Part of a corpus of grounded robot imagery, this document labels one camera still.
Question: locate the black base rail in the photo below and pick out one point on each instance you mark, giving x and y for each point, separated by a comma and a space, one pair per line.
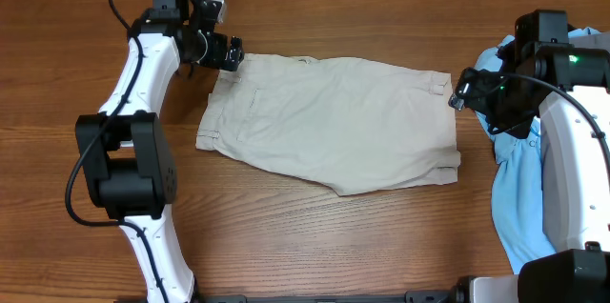
408, 297

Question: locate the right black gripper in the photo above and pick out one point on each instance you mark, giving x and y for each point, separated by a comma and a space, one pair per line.
471, 92

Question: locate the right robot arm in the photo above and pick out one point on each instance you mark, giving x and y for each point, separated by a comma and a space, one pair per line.
543, 99

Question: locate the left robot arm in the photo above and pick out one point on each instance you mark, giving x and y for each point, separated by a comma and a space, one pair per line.
125, 175

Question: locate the grey garment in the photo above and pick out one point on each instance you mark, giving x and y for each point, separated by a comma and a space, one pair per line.
575, 187

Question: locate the light blue t-shirt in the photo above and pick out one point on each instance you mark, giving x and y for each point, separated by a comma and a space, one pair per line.
517, 205

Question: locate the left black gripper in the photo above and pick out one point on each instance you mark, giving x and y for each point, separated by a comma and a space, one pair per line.
216, 57

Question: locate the beige shorts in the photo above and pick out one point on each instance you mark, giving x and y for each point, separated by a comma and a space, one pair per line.
351, 124

